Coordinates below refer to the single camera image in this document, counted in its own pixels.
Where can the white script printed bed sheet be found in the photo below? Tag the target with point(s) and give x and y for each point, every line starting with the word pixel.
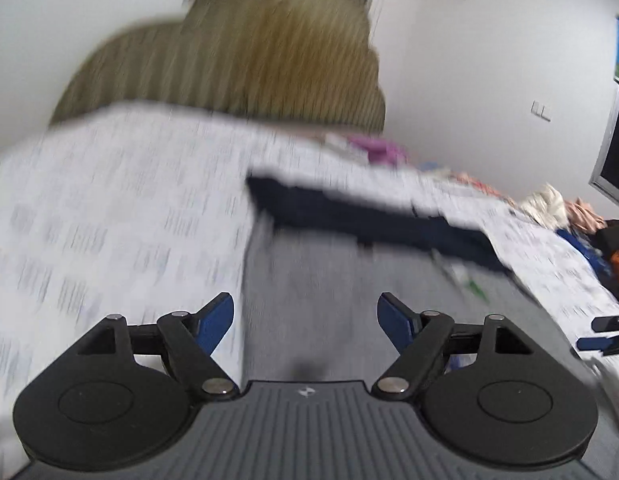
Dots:
pixel 114 210

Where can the pink cloth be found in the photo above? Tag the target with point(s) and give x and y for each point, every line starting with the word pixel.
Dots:
pixel 584 216

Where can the cream white cloth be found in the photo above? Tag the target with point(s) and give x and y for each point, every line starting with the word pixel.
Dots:
pixel 544 205

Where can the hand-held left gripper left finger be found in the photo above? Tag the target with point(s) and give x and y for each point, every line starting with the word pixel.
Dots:
pixel 217 317

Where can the dark window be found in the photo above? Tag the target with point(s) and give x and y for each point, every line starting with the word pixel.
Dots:
pixel 617 160

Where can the olive padded headboard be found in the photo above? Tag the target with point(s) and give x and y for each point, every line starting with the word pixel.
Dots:
pixel 229 60

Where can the grey knit sweater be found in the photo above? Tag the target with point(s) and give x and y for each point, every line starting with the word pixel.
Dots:
pixel 314 310

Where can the red patterned cloth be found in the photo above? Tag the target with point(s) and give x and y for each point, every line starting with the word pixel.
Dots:
pixel 477 186

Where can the dark cloth pile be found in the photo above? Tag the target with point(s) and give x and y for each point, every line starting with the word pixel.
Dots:
pixel 614 240

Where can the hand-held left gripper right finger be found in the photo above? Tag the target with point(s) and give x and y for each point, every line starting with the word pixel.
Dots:
pixel 394 317

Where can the white wall switch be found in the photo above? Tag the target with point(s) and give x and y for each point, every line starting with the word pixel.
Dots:
pixel 541 111

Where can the purple cloth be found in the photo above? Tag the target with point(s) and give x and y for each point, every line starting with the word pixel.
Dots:
pixel 377 149

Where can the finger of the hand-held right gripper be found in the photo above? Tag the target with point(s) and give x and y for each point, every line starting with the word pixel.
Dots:
pixel 602 345
pixel 612 323

